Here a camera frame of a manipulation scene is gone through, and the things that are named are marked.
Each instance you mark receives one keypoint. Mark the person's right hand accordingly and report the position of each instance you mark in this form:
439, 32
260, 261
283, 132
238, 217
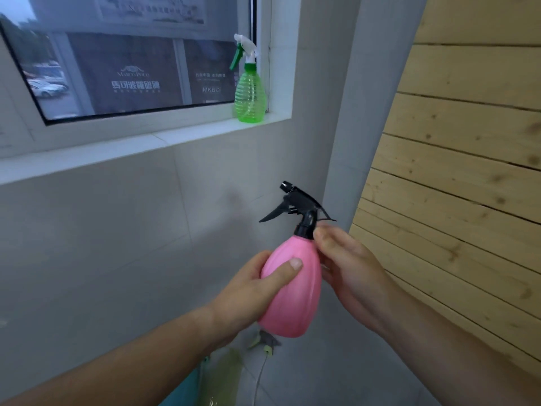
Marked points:
355, 279

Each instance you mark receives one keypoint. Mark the person's left hand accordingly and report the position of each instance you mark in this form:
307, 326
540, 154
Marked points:
243, 295

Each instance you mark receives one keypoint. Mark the person's left thumb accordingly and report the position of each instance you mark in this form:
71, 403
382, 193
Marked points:
282, 272

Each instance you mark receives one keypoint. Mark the person's right thumb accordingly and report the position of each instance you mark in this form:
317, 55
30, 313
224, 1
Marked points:
327, 243

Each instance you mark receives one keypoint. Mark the pink spray bottle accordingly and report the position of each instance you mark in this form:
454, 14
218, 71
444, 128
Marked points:
291, 283

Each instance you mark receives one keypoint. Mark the person's left forearm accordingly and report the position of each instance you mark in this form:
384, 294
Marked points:
105, 363

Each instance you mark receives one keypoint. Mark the person's right forearm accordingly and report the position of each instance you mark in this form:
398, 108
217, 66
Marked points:
460, 350

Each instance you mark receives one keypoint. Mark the yellow-green spray bottle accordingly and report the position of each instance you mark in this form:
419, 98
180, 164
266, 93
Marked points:
236, 372

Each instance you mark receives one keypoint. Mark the teal plastic container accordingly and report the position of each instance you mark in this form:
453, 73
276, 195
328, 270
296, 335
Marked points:
186, 386

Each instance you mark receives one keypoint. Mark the wooden slat panel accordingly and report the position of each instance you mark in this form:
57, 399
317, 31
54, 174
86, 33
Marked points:
460, 164

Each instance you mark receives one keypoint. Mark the green spray bottle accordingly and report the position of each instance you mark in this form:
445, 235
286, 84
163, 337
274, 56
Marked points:
250, 90

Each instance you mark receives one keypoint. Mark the white framed window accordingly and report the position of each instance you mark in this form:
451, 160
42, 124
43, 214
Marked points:
126, 63

